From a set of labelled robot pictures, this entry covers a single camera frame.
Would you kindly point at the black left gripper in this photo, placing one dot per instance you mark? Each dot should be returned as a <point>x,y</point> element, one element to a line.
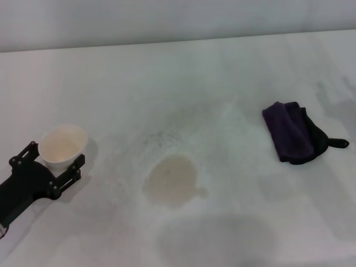
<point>26,183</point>

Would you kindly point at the white paper cup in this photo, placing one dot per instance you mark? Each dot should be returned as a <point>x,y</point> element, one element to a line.
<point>62,144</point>

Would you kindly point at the purple rag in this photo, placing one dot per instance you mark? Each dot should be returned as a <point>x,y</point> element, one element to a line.
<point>289,130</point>

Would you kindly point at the large brown water stain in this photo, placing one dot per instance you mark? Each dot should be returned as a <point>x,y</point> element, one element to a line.
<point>171,180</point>

